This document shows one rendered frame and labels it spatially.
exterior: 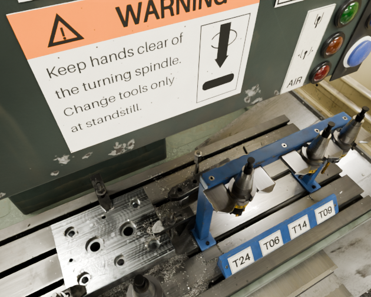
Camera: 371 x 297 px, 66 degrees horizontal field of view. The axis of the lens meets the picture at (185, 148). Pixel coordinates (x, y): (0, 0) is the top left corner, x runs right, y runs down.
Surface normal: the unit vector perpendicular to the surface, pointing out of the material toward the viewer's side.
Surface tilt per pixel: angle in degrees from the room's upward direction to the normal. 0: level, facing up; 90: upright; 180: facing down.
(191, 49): 90
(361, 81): 90
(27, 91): 90
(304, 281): 7
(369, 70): 90
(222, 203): 0
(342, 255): 24
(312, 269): 7
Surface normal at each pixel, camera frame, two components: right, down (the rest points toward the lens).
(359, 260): -0.35, -0.44
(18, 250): 0.01, -0.63
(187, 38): 0.47, 0.69
